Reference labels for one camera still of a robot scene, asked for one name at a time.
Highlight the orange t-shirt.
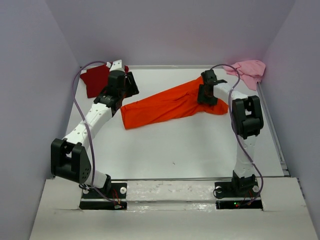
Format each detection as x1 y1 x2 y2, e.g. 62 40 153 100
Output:
120 77 228 130

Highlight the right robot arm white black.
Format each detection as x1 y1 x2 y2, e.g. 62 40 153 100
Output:
197 69 264 199

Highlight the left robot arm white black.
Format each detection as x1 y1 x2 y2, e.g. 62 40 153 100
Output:
50 70 139 198

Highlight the folded dark red t-shirt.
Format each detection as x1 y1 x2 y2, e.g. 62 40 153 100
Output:
80 62 113 99

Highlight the pink t-shirt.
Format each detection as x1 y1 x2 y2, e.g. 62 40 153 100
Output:
223 60 266 91

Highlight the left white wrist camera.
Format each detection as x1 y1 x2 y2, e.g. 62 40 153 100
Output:
105 60 125 72

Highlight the back aluminium rail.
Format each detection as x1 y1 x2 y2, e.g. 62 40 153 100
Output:
128 65 212 70

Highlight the aluminium rail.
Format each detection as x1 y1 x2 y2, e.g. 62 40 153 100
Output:
257 83 291 177
111 177 232 181
128 65 212 70

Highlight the front aluminium rail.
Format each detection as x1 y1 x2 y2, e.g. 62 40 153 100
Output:
111 177 232 181

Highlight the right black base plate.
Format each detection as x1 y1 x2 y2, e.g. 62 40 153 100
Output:
212 181 263 210

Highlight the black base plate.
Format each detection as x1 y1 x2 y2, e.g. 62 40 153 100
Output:
79 181 128 211
212 181 263 210

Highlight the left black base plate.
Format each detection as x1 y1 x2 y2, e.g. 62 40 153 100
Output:
79 181 128 211

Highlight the right aluminium rail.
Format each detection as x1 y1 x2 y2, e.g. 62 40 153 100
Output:
257 83 291 177

